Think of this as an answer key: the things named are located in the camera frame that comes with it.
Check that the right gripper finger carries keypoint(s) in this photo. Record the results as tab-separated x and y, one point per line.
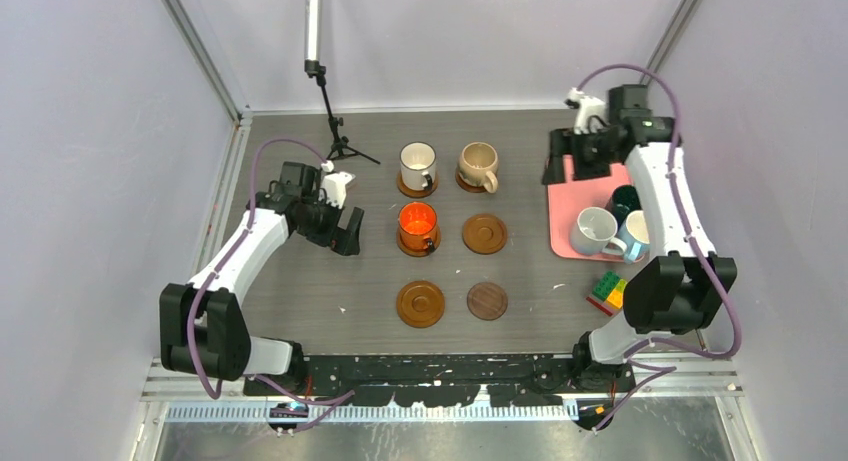
559	146
584	169

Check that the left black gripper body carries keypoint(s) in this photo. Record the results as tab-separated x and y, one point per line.
321	223

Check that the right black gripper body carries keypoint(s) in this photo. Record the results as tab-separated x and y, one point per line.
594	145

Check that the pink plastic tray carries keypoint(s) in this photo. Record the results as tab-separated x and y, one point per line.
576	206

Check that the dark green ceramic mug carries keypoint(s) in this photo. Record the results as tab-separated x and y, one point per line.
622	202

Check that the white ceramic mug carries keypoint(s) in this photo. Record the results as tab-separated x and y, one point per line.
594	232

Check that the orange ceramic mug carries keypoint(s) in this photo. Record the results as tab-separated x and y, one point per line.
418	221

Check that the light blue ceramic mug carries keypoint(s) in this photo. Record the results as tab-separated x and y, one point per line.
634	233

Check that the beige ceramic mug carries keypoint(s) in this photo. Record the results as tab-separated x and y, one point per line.
478	166

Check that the cream ceramic mug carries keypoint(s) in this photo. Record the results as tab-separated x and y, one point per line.
418	169

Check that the dark walnut wooden coaster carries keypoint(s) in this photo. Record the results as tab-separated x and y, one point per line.
487	301

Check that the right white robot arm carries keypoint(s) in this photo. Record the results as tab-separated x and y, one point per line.
684	282

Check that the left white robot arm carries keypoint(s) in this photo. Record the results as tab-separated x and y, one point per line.
202	326

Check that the colourful cube block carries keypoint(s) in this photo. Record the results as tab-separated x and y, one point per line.
607	295

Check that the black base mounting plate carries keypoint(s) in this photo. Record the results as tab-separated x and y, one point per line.
509	380

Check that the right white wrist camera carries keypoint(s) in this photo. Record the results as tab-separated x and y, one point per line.
591	111

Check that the aluminium frame rail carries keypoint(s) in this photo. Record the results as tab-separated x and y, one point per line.
186	401

